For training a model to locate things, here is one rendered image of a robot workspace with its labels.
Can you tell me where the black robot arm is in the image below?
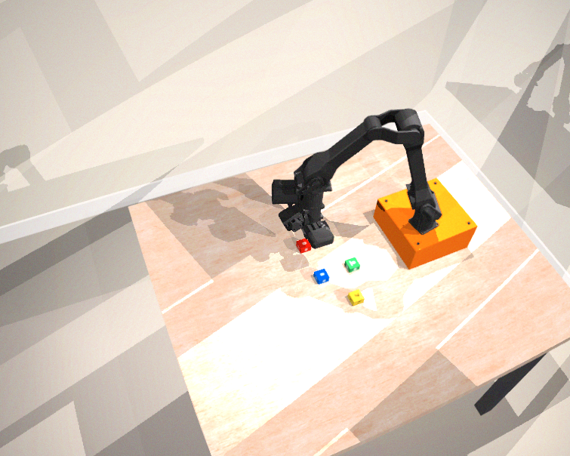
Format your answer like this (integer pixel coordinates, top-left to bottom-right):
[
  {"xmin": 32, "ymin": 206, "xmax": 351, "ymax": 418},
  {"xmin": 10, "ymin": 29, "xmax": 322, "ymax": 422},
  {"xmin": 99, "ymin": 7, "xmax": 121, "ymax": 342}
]
[{"xmin": 272, "ymin": 108, "xmax": 442, "ymax": 235}]

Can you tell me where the yellow block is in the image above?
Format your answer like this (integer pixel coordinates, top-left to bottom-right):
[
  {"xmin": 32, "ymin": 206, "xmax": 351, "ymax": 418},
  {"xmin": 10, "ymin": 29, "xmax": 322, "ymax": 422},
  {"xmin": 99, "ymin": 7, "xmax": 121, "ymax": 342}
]
[{"xmin": 347, "ymin": 289, "xmax": 365, "ymax": 306}]

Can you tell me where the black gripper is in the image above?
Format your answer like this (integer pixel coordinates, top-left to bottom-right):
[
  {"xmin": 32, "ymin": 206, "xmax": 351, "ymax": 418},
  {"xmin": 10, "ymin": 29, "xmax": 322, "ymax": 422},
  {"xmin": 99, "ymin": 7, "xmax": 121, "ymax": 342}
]
[{"xmin": 298, "ymin": 195, "xmax": 334, "ymax": 249}]

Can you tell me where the blue block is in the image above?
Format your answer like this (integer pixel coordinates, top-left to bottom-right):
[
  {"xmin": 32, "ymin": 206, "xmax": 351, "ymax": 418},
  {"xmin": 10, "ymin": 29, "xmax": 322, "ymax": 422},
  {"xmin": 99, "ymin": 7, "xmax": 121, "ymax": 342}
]
[{"xmin": 313, "ymin": 269, "xmax": 330, "ymax": 285}]

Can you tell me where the green digit block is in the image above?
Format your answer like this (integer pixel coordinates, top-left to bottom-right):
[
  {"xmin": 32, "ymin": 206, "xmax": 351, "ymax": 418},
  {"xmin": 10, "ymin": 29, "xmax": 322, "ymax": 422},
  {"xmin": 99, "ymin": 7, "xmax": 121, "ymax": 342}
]
[{"xmin": 344, "ymin": 257, "xmax": 360, "ymax": 273}]

